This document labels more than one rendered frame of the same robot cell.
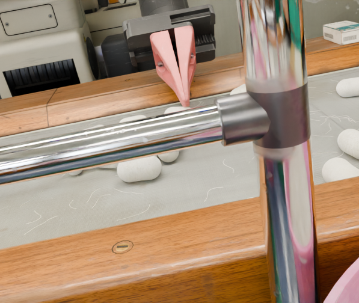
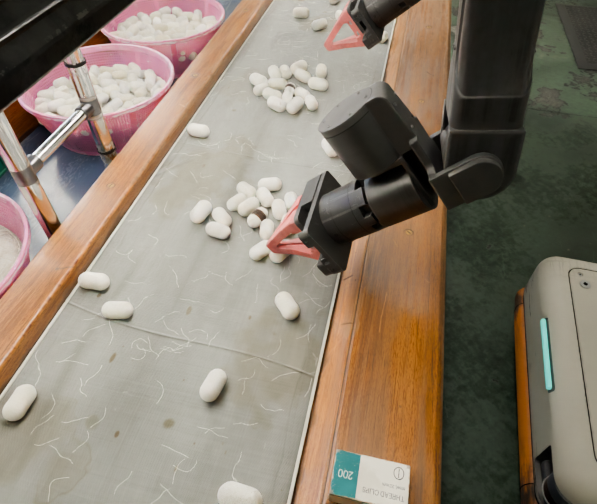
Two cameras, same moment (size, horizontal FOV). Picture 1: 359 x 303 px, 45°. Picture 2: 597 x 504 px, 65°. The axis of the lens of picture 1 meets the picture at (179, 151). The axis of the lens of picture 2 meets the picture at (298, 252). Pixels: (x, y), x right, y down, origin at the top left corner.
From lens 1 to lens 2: 0.74 m
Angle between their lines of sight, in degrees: 82
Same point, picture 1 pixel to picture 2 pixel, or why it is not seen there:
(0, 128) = not seen: hidden behind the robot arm
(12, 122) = not seen: hidden behind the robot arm
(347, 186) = (67, 259)
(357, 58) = (309, 470)
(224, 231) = (86, 212)
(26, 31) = not seen: outside the picture
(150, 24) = (309, 190)
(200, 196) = (155, 234)
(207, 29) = (324, 249)
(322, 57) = (327, 421)
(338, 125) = (168, 336)
